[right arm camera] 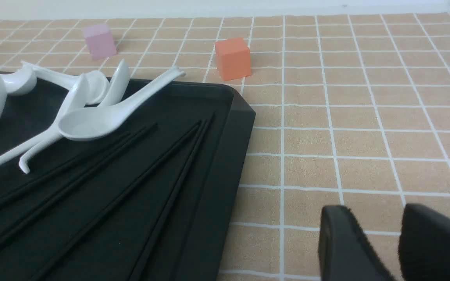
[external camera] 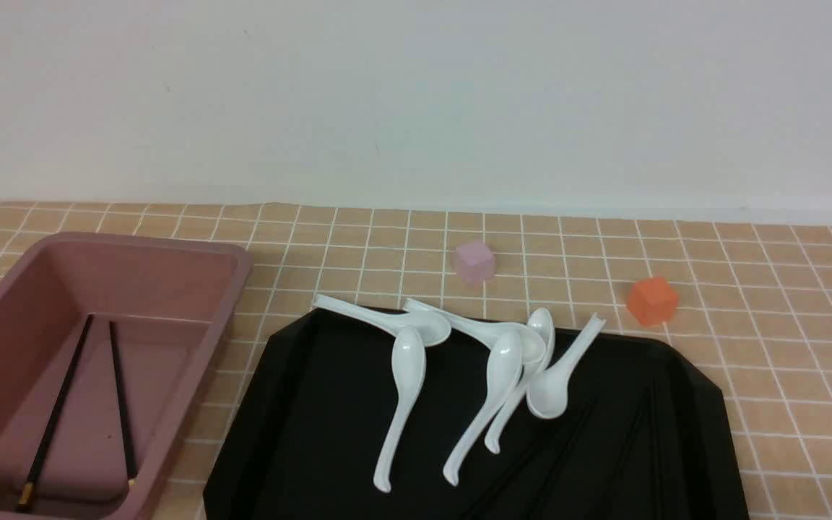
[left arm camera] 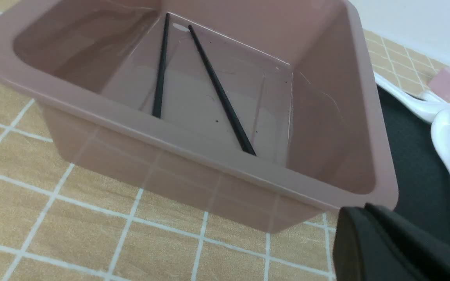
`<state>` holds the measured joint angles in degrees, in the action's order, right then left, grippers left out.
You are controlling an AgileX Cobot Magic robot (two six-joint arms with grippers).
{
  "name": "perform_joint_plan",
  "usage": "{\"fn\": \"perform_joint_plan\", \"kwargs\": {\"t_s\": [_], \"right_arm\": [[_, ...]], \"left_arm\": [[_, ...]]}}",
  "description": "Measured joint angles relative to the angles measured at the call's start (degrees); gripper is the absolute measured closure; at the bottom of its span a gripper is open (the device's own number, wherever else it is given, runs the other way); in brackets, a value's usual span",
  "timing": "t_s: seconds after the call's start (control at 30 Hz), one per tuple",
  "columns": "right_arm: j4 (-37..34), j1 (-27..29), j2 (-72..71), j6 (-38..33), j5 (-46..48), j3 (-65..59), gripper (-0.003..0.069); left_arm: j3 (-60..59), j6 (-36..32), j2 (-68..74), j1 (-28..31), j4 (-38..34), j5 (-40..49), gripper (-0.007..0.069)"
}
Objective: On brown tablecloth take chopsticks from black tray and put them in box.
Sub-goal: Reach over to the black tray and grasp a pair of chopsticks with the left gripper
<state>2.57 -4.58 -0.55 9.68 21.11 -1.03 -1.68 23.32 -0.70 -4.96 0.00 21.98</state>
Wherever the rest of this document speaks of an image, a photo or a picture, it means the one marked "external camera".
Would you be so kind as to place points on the black chopstick in bin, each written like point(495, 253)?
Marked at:
point(123, 410)
point(26, 500)

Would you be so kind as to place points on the pink translucent cube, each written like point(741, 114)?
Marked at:
point(474, 262)

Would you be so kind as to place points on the white spoon far left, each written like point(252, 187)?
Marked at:
point(432, 327)

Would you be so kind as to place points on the pink plastic bin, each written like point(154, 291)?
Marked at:
point(172, 302)

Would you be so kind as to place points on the orange cube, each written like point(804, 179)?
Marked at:
point(652, 301)

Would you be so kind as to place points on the white spoon upright bowl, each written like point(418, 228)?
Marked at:
point(541, 323)

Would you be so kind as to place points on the right black chopstick in bin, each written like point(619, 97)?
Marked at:
point(123, 410)

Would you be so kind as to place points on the white spoon right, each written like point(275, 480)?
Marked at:
point(547, 394)

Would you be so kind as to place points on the white spoon centre long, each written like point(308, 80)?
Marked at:
point(503, 369)

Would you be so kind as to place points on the left black chopstick in bin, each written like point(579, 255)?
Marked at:
point(26, 500)

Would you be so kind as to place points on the white spoon long left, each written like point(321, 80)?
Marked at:
point(408, 367)

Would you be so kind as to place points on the black chopstick on tray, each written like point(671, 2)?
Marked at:
point(520, 492)
point(627, 492)

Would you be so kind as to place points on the white spoon centre back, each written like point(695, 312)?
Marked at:
point(534, 347)

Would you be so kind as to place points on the black plastic tray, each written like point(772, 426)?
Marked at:
point(310, 427)

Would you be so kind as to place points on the white spoon long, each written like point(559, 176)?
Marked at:
point(408, 367)
point(503, 369)

